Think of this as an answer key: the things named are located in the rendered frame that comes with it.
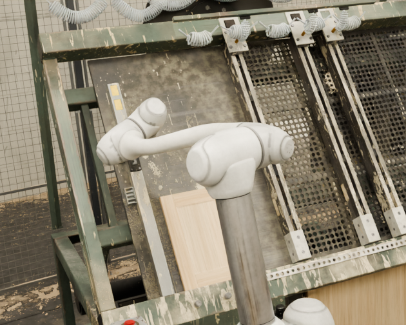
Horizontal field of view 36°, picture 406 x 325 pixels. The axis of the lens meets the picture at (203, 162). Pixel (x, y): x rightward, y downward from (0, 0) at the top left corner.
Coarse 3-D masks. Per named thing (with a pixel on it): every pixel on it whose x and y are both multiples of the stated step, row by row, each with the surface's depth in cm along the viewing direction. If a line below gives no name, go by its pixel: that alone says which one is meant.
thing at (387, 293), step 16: (384, 272) 308; (400, 272) 312; (320, 288) 295; (336, 288) 299; (352, 288) 303; (368, 288) 307; (384, 288) 311; (400, 288) 315; (336, 304) 301; (352, 304) 305; (368, 304) 309; (384, 304) 313; (400, 304) 317; (336, 320) 303; (352, 320) 307; (368, 320) 311; (384, 320) 315; (400, 320) 319
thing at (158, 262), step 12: (108, 84) 273; (108, 96) 275; (120, 96) 273; (120, 120) 268; (132, 180) 260; (144, 192) 259; (144, 204) 257; (144, 216) 255; (144, 228) 254; (156, 228) 255; (156, 240) 253; (156, 252) 251; (156, 264) 249; (156, 276) 249; (168, 276) 249; (168, 288) 247
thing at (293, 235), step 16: (224, 32) 292; (224, 48) 298; (240, 48) 291; (240, 64) 293; (240, 80) 289; (240, 96) 290; (256, 112) 286; (272, 176) 275; (272, 192) 276; (288, 192) 274; (288, 208) 272; (288, 224) 268; (288, 240) 269; (304, 240) 267; (304, 256) 264
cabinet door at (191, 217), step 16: (192, 192) 267; (176, 208) 262; (192, 208) 265; (208, 208) 267; (176, 224) 260; (192, 224) 262; (208, 224) 264; (176, 240) 257; (192, 240) 260; (208, 240) 261; (176, 256) 255; (192, 256) 257; (208, 256) 259; (224, 256) 261; (192, 272) 254; (208, 272) 256; (224, 272) 258; (192, 288) 252
